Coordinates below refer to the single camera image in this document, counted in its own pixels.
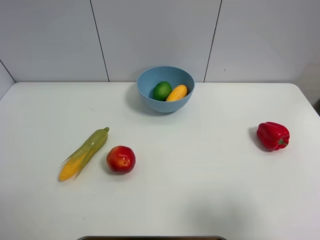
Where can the red yellow apple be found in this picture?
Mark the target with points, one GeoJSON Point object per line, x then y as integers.
{"type": "Point", "coordinates": [121, 159]}

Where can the green lime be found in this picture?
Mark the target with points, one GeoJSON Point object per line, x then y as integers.
{"type": "Point", "coordinates": [161, 91]}

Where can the blue plastic bowl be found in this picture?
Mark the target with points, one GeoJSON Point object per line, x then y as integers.
{"type": "Point", "coordinates": [147, 81]}

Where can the yellow mango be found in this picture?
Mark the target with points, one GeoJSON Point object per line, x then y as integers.
{"type": "Point", "coordinates": [177, 93]}

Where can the red bell pepper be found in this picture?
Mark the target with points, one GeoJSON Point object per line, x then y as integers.
{"type": "Point", "coordinates": [273, 136]}

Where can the corn cob with husk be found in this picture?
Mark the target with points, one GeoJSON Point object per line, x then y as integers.
{"type": "Point", "coordinates": [78, 160]}

